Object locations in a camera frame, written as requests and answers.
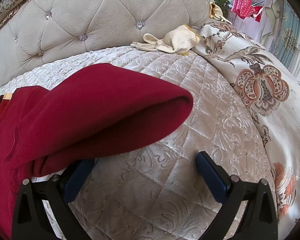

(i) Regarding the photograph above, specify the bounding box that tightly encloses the light blue patterned curtain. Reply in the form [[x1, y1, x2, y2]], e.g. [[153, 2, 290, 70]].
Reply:
[[267, 0, 300, 85]]

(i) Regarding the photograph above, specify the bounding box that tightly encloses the floral patterned duvet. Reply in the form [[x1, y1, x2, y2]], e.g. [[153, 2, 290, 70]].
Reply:
[[195, 21, 300, 233]]

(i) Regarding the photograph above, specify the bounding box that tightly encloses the green plant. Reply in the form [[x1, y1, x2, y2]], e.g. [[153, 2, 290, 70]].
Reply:
[[212, 0, 231, 18]]

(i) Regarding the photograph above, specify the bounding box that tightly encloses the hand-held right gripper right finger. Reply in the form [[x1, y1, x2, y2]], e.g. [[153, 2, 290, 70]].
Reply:
[[195, 151, 278, 240]]

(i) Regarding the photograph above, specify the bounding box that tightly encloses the dark red garment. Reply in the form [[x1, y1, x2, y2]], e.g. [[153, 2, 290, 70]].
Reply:
[[0, 63, 193, 240]]

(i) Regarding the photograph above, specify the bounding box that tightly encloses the yellowish work glove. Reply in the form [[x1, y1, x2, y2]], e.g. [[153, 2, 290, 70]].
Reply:
[[208, 3, 232, 25]]

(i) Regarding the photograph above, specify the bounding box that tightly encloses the cream work glove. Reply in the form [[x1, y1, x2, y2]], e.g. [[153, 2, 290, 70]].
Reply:
[[130, 24, 202, 55]]

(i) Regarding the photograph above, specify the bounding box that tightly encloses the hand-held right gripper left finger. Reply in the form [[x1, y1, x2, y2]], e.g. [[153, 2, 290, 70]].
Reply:
[[11, 158, 95, 240]]

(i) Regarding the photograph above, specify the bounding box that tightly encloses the cream quilted bedspread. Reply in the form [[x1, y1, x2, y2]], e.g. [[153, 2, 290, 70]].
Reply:
[[0, 45, 277, 240]]

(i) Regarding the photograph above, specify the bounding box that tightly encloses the beige tufted headboard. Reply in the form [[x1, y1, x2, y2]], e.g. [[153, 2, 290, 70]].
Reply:
[[0, 0, 213, 90]]

